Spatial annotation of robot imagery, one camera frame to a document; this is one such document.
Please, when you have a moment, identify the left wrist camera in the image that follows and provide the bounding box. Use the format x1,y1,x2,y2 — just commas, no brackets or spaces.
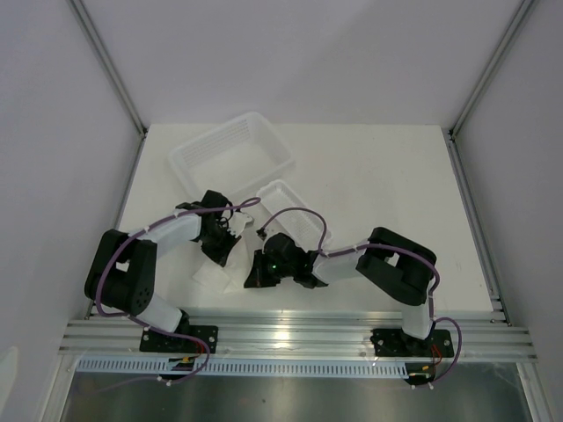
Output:
229,212,254,236

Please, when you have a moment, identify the left aluminium frame post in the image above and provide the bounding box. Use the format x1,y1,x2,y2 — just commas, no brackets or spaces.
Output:
66,0,148,139

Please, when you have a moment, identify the purple cable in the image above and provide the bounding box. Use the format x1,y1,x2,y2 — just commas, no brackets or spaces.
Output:
255,208,462,382
94,197,261,388

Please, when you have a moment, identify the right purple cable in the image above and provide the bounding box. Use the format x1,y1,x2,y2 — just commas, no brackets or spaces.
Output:
255,208,462,382

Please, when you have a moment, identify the aluminium mounting rail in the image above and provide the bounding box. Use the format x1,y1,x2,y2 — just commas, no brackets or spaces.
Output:
58,309,537,363

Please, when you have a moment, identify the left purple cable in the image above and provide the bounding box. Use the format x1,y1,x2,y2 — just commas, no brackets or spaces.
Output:
94,197,261,388

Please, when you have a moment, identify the white slotted cable duct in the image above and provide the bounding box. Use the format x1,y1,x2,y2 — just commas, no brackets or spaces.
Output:
77,356,408,379

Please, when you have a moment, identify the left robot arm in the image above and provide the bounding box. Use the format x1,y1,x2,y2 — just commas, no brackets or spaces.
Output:
84,190,247,352

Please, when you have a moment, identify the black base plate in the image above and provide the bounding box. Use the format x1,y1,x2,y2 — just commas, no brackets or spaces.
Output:
139,325,219,354
370,329,455,358

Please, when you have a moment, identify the aluminium frame post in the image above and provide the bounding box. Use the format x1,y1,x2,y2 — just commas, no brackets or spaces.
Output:
66,0,148,139
449,0,539,142

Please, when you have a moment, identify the large white plastic basket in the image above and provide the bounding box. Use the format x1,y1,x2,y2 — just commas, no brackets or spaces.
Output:
168,112,295,200

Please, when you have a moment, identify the right aluminium frame post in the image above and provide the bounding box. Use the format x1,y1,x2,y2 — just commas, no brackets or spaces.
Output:
449,0,539,142

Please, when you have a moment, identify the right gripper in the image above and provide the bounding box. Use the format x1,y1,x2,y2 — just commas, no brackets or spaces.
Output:
245,250,296,288

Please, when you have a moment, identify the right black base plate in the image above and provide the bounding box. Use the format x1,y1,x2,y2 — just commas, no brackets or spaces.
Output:
370,329,455,358

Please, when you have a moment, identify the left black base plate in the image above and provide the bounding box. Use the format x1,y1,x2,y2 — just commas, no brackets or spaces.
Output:
139,325,219,354

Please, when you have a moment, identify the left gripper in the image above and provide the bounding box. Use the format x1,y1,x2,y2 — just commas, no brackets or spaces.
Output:
199,222,241,266

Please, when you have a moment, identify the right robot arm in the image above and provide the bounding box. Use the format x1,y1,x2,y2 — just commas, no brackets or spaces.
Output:
244,227,440,356

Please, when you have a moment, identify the white paper napkin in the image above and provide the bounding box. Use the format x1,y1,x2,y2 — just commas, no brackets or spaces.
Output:
193,239,252,295

